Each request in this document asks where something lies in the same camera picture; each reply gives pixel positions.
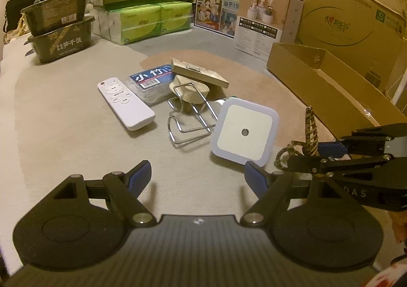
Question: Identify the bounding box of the large cardboard box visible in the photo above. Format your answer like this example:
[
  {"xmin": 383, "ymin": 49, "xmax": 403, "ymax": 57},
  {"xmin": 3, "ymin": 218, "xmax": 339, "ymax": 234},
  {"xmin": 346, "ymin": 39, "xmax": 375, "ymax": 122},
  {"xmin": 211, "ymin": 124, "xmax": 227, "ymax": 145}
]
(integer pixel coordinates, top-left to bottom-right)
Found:
[{"xmin": 278, "ymin": 0, "xmax": 407, "ymax": 98}]

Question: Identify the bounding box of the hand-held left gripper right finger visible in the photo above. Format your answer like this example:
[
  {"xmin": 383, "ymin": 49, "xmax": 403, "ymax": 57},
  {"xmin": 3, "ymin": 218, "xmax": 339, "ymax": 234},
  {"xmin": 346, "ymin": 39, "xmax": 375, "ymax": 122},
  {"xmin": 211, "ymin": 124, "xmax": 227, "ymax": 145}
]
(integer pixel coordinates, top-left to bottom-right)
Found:
[{"xmin": 240, "ymin": 161, "xmax": 346, "ymax": 227}]

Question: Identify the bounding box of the white remote control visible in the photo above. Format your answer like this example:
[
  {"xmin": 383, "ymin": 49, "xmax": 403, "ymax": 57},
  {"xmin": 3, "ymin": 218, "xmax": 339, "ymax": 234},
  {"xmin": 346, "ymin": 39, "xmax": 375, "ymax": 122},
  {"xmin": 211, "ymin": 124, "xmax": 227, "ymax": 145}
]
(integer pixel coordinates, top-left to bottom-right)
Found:
[{"xmin": 97, "ymin": 77, "xmax": 156, "ymax": 132}]

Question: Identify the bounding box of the white humidifier box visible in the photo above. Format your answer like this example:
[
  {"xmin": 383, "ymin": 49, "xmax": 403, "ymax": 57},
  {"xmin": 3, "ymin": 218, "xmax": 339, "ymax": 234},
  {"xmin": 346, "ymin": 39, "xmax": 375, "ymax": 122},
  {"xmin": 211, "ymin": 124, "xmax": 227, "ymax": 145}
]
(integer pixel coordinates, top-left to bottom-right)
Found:
[{"xmin": 234, "ymin": 0, "xmax": 304, "ymax": 62}]

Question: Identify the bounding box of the green tissue pack bundle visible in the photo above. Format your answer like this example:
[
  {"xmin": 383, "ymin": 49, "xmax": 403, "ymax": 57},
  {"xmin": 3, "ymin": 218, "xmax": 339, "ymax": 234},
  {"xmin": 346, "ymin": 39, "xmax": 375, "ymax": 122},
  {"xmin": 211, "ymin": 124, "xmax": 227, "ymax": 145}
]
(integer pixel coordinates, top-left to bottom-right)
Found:
[{"xmin": 95, "ymin": 1, "xmax": 194, "ymax": 46}]

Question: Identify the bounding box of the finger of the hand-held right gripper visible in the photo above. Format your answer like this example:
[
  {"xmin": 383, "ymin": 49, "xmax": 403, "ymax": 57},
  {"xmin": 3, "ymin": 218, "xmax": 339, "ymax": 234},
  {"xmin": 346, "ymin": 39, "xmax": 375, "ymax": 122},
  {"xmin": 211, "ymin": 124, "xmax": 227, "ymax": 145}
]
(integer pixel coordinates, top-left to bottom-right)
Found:
[
  {"xmin": 287, "ymin": 153, "xmax": 407, "ymax": 186},
  {"xmin": 318, "ymin": 122, "xmax": 407, "ymax": 160}
]

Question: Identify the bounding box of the flat beige box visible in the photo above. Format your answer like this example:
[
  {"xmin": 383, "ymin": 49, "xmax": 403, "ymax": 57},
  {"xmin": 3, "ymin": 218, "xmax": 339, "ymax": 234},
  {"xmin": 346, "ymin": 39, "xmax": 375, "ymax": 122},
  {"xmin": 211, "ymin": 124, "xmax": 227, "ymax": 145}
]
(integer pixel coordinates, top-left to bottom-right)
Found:
[{"xmin": 171, "ymin": 58, "xmax": 230, "ymax": 89}]

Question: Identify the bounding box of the dark food container gold print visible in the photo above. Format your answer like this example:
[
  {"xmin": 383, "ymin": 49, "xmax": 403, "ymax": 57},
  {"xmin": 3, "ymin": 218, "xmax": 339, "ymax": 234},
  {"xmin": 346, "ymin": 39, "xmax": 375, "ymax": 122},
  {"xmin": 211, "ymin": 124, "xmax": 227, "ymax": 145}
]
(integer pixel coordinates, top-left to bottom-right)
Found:
[{"xmin": 27, "ymin": 16, "xmax": 96, "ymax": 64}]

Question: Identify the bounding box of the black bag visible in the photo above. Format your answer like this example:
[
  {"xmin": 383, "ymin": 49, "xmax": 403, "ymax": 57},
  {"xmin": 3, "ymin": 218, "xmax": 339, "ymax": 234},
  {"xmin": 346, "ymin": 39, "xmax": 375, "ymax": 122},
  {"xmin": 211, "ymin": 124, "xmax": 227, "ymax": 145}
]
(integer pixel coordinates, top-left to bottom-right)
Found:
[{"xmin": 3, "ymin": 0, "xmax": 47, "ymax": 34}]

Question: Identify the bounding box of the braided rope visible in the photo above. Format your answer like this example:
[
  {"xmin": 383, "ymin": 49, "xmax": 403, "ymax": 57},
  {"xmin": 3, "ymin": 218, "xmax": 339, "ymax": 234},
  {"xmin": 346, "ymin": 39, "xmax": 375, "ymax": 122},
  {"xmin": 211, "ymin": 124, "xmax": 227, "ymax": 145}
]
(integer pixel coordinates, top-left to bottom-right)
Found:
[{"xmin": 274, "ymin": 106, "xmax": 322, "ymax": 170}]

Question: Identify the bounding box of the dark food container paper label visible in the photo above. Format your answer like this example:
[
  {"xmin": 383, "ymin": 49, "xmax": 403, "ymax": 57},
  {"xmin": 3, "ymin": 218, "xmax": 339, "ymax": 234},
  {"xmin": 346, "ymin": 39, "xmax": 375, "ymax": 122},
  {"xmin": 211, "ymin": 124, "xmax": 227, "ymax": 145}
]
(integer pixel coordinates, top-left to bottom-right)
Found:
[{"xmin": 21, "ymin": 0, "xmax": 90, "ymax": 37}]

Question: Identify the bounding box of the clear plastic box blue label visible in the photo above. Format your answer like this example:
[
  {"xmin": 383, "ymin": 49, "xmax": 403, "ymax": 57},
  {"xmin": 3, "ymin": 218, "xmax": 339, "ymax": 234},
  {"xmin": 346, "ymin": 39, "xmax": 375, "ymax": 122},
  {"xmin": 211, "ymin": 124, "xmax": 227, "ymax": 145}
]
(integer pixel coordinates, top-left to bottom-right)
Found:
[{"xmin": 126, "ymin": 66, "xmax": 176, "ymax": 107}]

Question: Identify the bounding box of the white square night light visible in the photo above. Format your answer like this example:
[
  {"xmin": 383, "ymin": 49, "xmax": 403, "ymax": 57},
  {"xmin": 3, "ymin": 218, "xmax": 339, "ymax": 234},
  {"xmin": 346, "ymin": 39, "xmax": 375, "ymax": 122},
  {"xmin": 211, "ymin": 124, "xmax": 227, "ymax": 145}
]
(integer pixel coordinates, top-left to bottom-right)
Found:
[{"xmin": 209, "ymin": 98, "xmax": 281, "ymax": 167}]

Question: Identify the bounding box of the beige plug adapter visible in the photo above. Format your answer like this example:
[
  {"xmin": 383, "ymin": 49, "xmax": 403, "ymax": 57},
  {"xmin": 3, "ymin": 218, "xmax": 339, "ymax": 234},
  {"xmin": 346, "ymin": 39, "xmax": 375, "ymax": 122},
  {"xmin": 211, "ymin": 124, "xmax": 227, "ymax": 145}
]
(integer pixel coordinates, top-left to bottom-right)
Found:
[{"xmin": 168, "ymin": 75, "xmax": 211, "ymax": 106}]

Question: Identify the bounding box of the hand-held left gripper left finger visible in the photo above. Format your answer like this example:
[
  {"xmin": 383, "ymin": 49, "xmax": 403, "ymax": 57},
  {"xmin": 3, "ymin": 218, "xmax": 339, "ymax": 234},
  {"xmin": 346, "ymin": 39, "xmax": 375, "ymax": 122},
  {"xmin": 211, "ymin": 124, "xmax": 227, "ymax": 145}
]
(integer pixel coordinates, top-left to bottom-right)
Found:
[{"xmin": 52, "ymin": 160, "xmax": 157, "ymax": 228}]

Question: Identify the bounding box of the metal wire holder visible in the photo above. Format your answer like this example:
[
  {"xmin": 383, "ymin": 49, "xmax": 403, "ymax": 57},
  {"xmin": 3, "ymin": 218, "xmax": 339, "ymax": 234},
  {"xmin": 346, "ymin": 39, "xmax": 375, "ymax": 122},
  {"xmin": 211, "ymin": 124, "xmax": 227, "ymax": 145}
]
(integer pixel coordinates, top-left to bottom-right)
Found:
[{"xmin": 167, "ymin": 82, "xmax": 222, "ymax": 148}]

